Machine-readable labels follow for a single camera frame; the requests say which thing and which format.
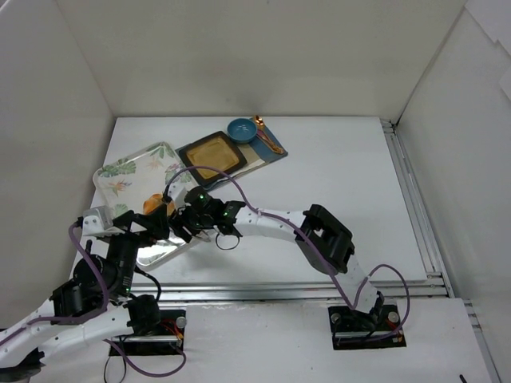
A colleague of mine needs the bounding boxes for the blue striped placemat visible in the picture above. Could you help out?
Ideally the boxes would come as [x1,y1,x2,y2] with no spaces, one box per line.
[175,125,289,192]

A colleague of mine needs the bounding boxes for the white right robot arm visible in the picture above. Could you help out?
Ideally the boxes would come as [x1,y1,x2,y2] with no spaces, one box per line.
[163,186,384,324]

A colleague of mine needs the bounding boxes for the brown square plate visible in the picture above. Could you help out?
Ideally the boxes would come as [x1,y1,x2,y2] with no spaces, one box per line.
[178,131,248,175]

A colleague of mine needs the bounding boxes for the blue ceramic bowl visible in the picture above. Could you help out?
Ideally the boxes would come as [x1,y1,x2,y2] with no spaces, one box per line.
[226,118,258,144]

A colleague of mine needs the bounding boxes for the aluminium frame rail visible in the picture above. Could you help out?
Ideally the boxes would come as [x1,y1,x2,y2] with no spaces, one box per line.
[158,117,502,382]

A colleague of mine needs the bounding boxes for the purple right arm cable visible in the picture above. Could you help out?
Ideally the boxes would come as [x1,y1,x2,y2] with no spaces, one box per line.
[164,166,410,342]

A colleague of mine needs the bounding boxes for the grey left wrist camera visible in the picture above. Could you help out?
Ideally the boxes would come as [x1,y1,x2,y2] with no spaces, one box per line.
[81,205,113,237]

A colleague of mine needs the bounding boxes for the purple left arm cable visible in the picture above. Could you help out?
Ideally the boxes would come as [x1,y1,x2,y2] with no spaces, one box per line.
[0,221,188,378]

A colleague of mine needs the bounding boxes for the metal serving tongs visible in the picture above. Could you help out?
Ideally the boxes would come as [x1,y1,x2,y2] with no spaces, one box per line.
[168,226,211,243]

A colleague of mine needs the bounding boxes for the gold patterned spoon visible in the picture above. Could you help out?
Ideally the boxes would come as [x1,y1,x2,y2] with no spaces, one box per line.
[252,115,284,155]

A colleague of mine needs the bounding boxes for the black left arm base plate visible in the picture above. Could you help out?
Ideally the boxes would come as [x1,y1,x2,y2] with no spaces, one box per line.
[112,309,187,357]

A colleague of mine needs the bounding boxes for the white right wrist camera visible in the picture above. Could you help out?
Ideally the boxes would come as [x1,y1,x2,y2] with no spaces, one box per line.
[162,184,188,209]

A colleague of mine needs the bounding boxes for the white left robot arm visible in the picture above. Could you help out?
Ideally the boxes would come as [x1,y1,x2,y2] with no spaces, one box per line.
[1,205,170,381]

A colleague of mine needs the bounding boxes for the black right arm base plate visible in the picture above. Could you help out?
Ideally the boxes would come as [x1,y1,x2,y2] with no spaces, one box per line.
[328,304,406,351]

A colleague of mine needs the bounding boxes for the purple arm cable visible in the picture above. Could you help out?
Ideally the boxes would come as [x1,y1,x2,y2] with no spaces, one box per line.
[0,221,188,378]
[164,166,410,342]

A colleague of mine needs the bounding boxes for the round bread roll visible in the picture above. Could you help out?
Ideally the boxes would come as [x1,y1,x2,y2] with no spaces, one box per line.
[143,194,176,216]

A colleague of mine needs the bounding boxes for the floral leaf print tray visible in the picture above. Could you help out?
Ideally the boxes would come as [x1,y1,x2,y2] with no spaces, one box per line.
[93,142,192,270]

